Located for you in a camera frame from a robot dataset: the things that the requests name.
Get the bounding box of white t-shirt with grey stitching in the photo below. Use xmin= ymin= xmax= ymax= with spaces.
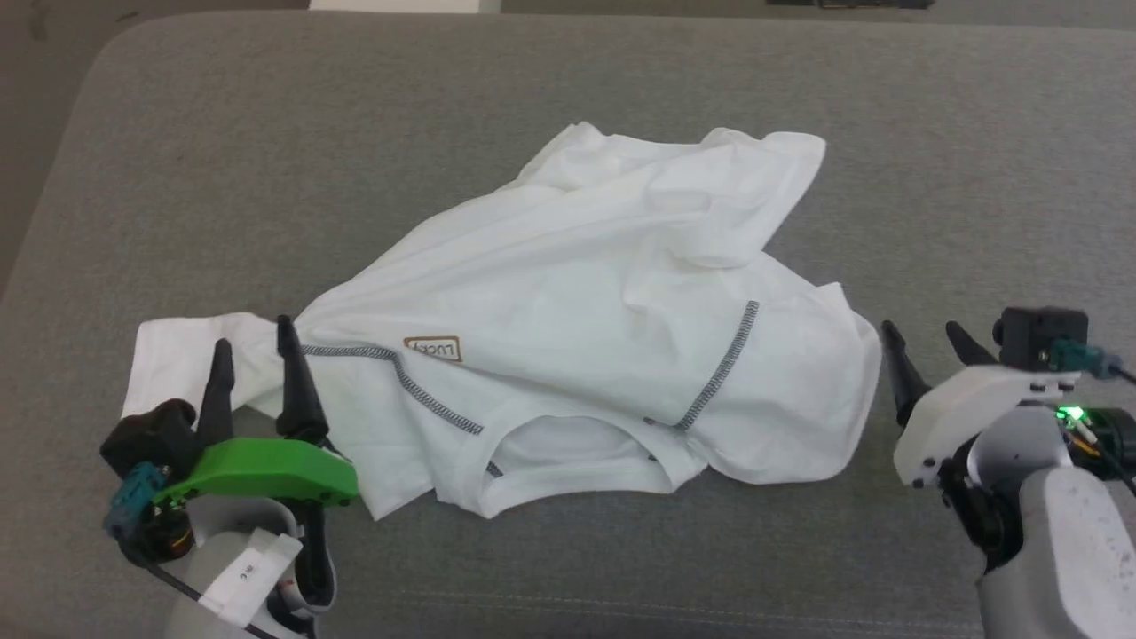
xmin=122 ymin=122 xmax=882 ymax=522

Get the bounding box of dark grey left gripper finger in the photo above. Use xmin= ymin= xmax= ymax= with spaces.
xmin=195 ymin=339 xmax=236 ymax=450
xmin=275 ymin=314 xmax=333 ymax=443

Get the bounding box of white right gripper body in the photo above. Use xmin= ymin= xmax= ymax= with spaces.
xmin=892 ymin=364 xmax=1082 ymax=490

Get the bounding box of grey fabric sofa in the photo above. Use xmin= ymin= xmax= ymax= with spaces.
xmin=0 ymin=9 xmax=1136 ymax=639

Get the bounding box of white paper label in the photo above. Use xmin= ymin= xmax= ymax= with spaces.
xmin=199 ymin=531 xmax=304 ymax=627

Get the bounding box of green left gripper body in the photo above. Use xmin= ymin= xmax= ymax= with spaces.
xmin=153 ymin=437 xmax=360 ymax=509

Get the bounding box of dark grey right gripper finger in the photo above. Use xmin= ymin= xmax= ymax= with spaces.
xmin=943 ymin=319 xmax=1001 ymax=368
xmin=879 ymin=319 xmax=933 ymax=429

